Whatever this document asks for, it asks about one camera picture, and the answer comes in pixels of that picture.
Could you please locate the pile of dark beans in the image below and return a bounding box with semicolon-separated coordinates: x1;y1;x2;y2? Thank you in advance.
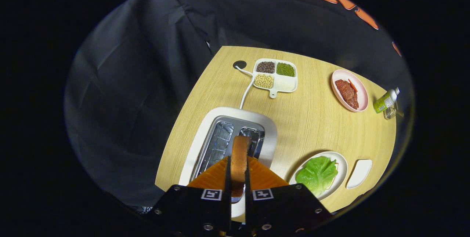
256;61;276;74

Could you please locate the toasted bread slice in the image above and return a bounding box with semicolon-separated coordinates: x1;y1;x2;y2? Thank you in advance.
231;136;252;198

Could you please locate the white bread slice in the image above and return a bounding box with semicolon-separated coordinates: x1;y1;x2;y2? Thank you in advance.
328;159;339;190

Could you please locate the round white plate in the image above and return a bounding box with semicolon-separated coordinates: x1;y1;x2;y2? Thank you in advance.
289;151;348;201

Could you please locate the black backdrop cloth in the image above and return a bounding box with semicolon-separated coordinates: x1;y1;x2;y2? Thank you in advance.
64;0;412;212

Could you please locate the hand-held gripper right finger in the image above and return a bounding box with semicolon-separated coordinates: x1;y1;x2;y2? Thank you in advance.
244;156;333;234

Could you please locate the pile of yellow beans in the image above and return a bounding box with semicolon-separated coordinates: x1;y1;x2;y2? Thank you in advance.
254;74;274;89

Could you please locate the brown cooked meat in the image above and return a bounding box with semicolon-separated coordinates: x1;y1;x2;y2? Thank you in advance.
335;79;359;110

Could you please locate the cream white toaster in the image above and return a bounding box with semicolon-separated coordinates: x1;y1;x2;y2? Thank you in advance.
178;107;278;218

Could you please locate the pile of green beans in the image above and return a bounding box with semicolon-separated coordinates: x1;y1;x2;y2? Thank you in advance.
276;62;295;77

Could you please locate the green lettuce leaf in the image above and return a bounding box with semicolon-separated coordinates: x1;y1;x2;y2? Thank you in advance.
295;156;339;197

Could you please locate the green label drink bottle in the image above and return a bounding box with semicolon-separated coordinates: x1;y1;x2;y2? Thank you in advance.
373;87;401;114

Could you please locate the wire utensil basket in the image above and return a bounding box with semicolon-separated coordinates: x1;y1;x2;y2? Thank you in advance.
384;102;404;120

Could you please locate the white toaster cable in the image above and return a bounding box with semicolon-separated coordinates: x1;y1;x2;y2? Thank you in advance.
235;65;255;110

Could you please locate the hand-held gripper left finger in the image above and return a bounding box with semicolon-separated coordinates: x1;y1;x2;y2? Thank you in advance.
152;156;232;234

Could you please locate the white divided tray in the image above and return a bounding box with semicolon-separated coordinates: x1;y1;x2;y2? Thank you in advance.
252;58;298;99

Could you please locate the pink plate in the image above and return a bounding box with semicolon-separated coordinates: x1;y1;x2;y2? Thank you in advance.
331;69;369;113

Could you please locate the square white plate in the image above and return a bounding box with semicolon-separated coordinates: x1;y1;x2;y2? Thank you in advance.
346;159;373;189

